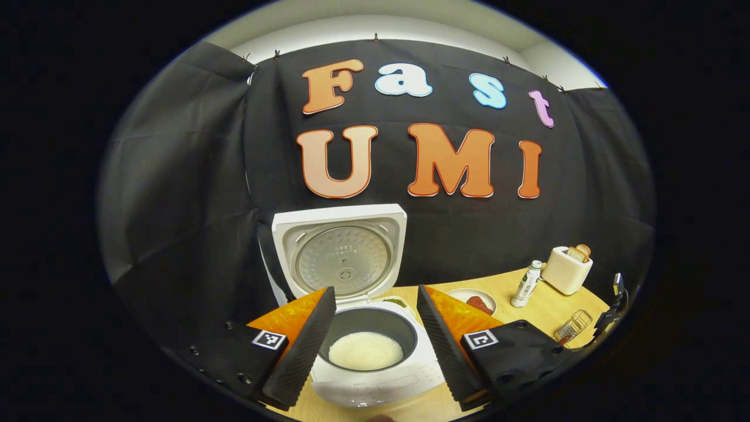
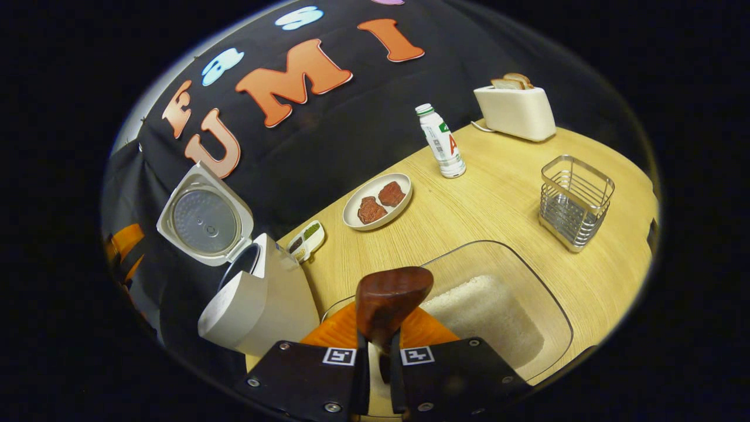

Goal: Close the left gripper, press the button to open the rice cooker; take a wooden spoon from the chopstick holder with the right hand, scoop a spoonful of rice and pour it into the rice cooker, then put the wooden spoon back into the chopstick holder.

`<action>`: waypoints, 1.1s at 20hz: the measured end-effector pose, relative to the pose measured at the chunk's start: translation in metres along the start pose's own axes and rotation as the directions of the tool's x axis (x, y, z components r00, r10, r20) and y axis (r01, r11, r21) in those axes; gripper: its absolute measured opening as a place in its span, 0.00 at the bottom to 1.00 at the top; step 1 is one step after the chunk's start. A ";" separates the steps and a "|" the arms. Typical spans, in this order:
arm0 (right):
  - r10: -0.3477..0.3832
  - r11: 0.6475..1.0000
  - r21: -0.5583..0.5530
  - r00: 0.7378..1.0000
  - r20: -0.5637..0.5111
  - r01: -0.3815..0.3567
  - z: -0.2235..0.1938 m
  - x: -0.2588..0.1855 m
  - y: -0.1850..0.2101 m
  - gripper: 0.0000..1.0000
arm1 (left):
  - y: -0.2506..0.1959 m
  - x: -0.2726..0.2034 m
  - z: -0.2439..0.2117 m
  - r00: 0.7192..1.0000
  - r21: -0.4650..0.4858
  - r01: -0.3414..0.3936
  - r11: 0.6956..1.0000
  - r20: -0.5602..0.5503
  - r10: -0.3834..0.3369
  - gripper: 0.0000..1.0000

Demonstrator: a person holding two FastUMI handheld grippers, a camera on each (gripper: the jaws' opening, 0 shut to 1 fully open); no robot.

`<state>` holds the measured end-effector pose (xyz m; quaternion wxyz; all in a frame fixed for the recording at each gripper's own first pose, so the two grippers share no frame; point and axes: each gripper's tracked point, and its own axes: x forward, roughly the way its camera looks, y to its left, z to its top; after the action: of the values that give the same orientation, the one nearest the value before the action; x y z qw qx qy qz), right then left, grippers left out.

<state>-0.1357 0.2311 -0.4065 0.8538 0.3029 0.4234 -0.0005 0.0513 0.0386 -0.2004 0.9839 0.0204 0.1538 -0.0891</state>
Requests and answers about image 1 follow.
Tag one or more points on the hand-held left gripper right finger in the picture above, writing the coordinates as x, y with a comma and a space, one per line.
445, 351

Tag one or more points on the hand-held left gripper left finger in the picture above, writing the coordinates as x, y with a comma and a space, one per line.
304, 351

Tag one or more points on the white rice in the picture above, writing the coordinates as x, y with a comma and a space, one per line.
366, 350

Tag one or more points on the white rice cooker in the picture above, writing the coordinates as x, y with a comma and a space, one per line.
381, 385

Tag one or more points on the white plate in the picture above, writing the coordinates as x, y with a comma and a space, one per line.
460, 295

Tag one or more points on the red meat piece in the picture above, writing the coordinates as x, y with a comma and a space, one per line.
479, 303

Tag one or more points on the white toaster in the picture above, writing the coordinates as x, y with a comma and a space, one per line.
562, 274

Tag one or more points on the toasted bread slice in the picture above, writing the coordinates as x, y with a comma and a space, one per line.
575, 254
585, 250

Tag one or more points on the white condiment dish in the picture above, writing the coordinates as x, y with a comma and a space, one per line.
398, 302

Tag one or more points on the white green-label bottle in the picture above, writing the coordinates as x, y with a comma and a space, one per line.
526, 287

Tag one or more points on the black backdrop cloth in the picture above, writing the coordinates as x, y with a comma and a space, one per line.
193, 205

